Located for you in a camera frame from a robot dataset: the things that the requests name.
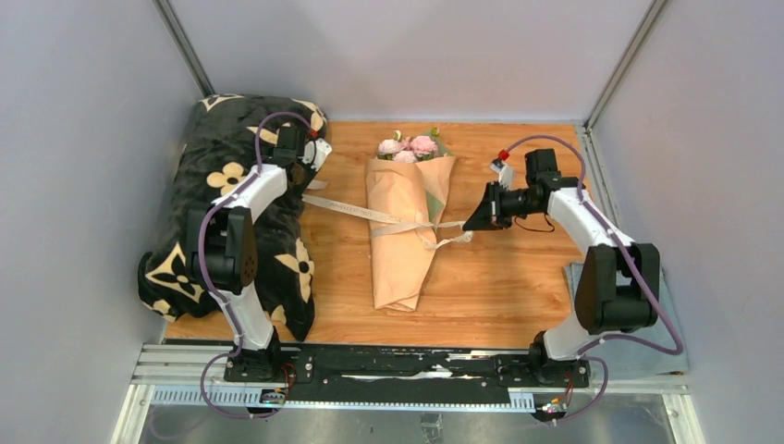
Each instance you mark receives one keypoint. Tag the aluminium front frame rail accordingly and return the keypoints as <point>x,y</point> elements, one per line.
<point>185,373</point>

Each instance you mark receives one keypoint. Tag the blue denim tote bag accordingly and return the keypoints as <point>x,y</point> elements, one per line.
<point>627,360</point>

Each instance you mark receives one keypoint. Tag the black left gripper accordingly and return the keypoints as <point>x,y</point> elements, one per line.
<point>306,166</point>

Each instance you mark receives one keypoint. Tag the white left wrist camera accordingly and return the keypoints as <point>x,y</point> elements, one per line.
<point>318,150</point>

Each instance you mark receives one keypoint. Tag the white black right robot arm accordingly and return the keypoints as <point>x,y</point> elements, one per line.
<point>616,293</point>

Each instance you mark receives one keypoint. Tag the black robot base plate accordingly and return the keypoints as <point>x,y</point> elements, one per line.
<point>370,374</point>

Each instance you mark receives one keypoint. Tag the white gold-lettered ribbon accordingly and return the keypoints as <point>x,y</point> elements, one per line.
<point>394,225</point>

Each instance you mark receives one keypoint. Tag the green and peach wrapping paper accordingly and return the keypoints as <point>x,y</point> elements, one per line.
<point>400,264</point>

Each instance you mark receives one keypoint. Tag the pink fake flower bouquet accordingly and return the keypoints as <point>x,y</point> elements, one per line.
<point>413,149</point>

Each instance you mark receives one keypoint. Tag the black floral plush blanket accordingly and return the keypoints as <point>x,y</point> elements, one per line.
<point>218,152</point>

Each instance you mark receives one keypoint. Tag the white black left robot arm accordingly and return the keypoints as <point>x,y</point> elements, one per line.
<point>221,252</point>

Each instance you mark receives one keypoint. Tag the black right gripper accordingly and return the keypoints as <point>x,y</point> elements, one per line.
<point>489,215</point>

